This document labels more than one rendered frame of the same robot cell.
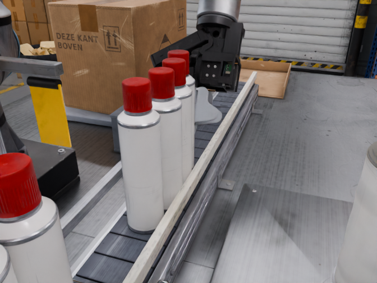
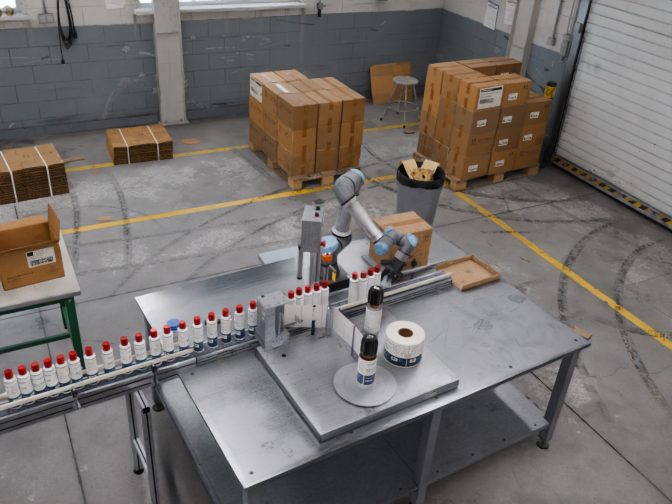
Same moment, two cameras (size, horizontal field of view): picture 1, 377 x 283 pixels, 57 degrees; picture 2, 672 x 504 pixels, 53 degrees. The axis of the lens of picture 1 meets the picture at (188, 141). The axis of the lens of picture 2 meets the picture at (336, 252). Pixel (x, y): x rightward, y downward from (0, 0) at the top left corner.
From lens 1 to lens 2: 3.40 m
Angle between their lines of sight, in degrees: 33
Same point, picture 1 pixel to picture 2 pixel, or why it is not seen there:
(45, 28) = (450, 130)
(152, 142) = (354, 285)
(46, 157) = (343, 276)
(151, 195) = (352, 296)
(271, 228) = not seen: hidden behind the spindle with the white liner
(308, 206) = (389, 318)
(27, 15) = (439, 112)
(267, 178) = (400, 312)
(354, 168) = (431, 323)
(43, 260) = (324, 294)
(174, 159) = (361, 291)
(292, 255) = not seen: hidden behind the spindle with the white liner
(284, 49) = not seen: outside the picture
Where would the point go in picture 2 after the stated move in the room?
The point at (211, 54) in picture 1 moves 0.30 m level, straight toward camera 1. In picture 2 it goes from (391, 268) to (355, 288)
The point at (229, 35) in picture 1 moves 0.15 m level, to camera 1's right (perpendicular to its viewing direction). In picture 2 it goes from (398, 265) to (420, 275)
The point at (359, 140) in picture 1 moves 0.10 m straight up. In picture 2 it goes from (453, 318) to (456, 304)
